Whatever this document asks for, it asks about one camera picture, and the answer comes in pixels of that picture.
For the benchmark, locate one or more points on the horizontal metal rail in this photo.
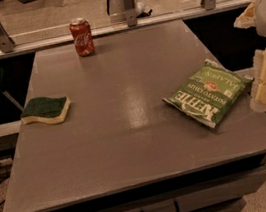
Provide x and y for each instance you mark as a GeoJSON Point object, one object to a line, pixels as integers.
{"type": "Point", "coordinates": [30, 47]}

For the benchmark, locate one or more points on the red soda can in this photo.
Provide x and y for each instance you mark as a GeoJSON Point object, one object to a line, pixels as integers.
{"type": "Point", "coordinates": [82, 37]}

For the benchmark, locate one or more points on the green Kettle chips bag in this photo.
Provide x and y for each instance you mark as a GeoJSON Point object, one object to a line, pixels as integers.
{"type": "Point", "coordinates": [209, 93]}

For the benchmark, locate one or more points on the middle metal railing bracket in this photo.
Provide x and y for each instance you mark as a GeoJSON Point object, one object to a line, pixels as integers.
{"type": "Point", "coordinates": [130, 12]}

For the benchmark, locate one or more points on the green and yellow sponge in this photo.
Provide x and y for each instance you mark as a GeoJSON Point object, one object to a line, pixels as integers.
{"type": "Point", "coordinates": [46, 110]}

